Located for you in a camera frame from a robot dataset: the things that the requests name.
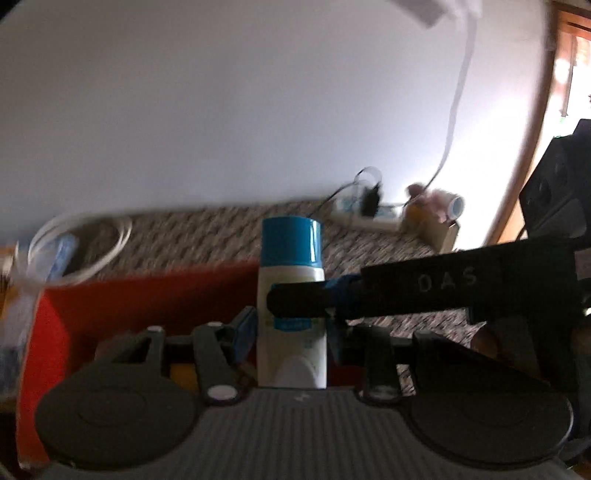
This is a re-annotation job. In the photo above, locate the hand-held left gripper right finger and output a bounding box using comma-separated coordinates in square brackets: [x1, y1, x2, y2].
[329, 318, 462, 407]

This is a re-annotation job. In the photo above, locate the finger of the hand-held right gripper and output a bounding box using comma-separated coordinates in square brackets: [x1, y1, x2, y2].
[265, 274, 368, 320]

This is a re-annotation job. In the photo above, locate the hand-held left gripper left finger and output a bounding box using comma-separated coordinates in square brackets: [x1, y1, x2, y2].
[95, 305, 259, 407]

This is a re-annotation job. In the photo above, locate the white tube with blue cap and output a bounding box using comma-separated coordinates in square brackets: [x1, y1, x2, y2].
[256, 217, 329, 389]

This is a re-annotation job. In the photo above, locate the red cardboard box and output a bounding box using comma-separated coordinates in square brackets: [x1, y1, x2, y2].
[16, 259, 370, 467]

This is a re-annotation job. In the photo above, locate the small brown cardboard box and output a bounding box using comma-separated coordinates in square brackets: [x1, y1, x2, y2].
[401, 205, 461, 254]

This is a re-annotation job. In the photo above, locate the white power strip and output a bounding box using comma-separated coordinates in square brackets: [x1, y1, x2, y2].
[331, 196, 403, 232]

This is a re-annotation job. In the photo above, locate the pink plush toy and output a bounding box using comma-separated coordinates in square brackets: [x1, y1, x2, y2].
[405, 182, 455, 220]

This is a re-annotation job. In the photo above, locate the brown floral patterned cloth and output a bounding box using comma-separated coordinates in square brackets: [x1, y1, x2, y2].
[55, 203, 485, 398]

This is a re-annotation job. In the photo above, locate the black charger plug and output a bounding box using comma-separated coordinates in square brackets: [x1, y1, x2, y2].
[361, 184, 385, 217]

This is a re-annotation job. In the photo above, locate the black charger cable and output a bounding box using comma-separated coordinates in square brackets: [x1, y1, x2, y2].
[318, 166, 384, 208]

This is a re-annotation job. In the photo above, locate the wooden door frame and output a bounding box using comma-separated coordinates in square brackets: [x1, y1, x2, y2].
[485, 0, 591, 245]

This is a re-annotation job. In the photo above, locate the white coiled cable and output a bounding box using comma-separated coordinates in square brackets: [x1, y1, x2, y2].
[27, 213, 133, 283]

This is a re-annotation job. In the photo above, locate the grey power cable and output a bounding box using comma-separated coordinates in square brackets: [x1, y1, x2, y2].
[434, 14, 481, 190]

